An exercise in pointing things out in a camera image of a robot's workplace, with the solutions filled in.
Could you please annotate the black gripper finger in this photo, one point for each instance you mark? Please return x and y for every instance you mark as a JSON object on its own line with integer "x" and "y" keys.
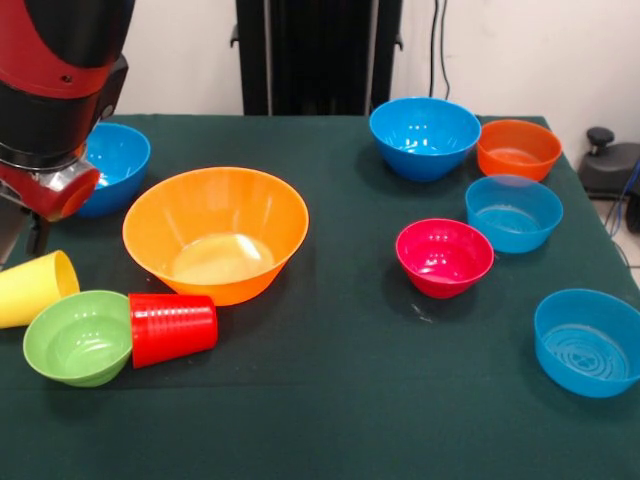
{"x": 37, "y": 235}
{"x": 10, "y": 230}

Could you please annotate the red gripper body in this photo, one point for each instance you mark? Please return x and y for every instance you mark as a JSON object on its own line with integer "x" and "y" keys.
{"x": 55, "y": 202}

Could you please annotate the yellow cup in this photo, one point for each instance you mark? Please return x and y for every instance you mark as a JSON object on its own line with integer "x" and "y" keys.
{"x": 25, "y": 295}

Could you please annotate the large blue bowl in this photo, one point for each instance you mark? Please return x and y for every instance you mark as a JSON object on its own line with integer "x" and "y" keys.
{"x": 425, "y": 145}
{"x": 122, "y": 160}

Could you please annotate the green bowl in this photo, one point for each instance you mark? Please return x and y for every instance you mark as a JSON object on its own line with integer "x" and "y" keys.
{"x": 75, "y": 340}

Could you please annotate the large yellow bowl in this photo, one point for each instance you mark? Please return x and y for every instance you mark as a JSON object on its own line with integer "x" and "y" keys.
{"x": 215, "y": 210}

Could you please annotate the red cup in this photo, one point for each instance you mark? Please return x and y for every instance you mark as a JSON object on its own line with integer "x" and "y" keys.
{"x": 175, "y": 330}

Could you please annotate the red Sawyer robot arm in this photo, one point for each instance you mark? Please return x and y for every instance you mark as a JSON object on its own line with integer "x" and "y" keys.
{"x": 50, "y": 35}

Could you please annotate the dark green tablecloth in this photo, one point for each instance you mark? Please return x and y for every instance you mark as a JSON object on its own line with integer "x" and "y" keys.
{"x": 325, "y": 375}

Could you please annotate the pink bowl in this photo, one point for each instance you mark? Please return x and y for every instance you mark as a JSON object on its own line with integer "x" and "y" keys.
{"x": 440, "y": 280}

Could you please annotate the small blue bowl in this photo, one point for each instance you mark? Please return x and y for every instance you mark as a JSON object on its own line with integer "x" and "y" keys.
{"x": 560, "y": 350}
{"x": 515, "y": 235}

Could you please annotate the orange bowl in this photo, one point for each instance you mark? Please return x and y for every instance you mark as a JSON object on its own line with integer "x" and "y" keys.
{"x": 517, "y": 160}

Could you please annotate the black stand base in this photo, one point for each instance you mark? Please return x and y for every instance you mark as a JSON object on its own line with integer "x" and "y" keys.
{"x": 610, "y": 165}

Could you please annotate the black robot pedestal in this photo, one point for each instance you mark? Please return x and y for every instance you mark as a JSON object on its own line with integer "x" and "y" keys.
{"x": 320, "y": 50}

